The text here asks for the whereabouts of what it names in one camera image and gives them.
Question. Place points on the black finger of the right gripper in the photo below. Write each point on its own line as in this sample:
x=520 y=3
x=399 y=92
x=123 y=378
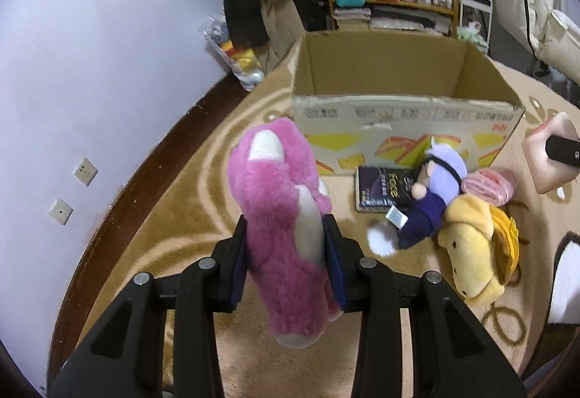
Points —
x=563 y=150

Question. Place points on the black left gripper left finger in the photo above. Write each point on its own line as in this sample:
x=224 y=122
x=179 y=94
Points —
x=121 y=355

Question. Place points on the light pink plush cube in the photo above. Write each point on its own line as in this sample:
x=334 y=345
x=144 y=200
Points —
x=548 y=175

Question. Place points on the pink towel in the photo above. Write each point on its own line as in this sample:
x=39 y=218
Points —
x=495 y=186

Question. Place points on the yellow plush pouch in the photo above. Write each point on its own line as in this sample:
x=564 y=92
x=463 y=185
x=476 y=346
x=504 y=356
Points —
x=482 y=243

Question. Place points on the pink plush toy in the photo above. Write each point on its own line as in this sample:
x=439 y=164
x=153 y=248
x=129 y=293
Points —
x=273 y=178

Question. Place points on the purple haired plush doll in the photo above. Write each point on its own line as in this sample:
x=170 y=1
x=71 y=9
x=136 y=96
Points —
x=438 y=183

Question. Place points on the beige patterned round rug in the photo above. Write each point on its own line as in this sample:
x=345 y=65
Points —
x=458 y=350

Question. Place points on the white metal cart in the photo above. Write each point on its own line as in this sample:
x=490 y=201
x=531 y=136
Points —
x=475 y=22

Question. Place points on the black face mask pack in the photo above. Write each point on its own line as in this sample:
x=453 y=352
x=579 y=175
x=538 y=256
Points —
x=378 y=188

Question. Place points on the open cardboard box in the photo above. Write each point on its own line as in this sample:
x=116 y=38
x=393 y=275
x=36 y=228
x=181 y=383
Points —
x=381 y=98

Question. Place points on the beige hanging coat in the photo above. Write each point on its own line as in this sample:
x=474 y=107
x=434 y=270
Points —
x=284 y=28

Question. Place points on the clear bag of plush toys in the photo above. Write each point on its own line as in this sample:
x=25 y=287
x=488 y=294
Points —
x=243 y=62

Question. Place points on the lower white wall socket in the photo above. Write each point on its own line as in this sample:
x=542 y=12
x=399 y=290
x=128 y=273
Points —
x=60 y=211

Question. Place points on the white wall socket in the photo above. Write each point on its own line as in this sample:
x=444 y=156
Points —
x=85 y=172
x=60 y=211

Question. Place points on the upper white wall socket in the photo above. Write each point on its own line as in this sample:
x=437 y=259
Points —
x=85 y=172

